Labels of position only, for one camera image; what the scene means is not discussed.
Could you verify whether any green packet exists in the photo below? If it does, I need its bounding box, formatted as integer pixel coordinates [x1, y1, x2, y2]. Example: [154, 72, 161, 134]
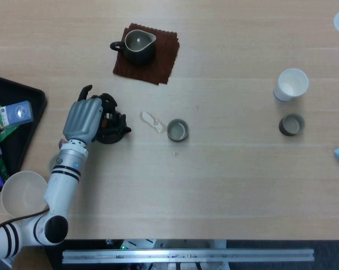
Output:
[0, 101, 20, 143]

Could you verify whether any aluminium rail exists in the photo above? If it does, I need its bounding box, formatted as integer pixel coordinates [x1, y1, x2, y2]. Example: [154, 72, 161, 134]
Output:
[61, 247, 315, 264]

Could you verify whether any red-brown cloth mat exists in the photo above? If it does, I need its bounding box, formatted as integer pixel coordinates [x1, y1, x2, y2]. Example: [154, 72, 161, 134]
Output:
[112, 22, 181, 86]

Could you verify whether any black teapot with loop handle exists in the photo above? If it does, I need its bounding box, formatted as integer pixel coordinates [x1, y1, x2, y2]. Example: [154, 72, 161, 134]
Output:
[96, 92, 132, 145]

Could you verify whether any dark left arm cable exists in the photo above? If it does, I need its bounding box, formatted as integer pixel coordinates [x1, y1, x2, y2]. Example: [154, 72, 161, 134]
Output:
[0, 209, 51, 234]

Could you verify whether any large beige bowl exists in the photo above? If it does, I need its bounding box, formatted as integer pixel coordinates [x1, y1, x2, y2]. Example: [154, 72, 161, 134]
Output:
[0, 170, 50, 219]

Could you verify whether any black pitcher with handle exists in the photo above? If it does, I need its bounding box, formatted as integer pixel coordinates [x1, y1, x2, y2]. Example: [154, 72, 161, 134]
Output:
[109, 29, 157, 68]

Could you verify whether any white paper cup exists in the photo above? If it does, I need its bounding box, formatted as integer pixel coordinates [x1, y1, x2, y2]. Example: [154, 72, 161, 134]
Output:
[273, 68, 310, 102]

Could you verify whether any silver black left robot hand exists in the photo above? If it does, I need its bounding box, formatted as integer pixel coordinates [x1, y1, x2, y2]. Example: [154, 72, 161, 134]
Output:
[63, 84, 105, 146]

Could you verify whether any blue tissue packet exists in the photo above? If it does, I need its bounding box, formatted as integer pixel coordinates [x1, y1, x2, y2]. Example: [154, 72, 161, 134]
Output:
[0, 101, 34, 127]

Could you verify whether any black tray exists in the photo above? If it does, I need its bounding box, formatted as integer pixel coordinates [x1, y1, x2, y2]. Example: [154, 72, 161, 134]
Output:
[0, 73, 48, 192]

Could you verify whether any dark brown teacup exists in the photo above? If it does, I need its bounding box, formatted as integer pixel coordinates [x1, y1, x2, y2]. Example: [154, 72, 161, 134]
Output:
[279, 112, 306, 137]
[166, 118, 190, 143]

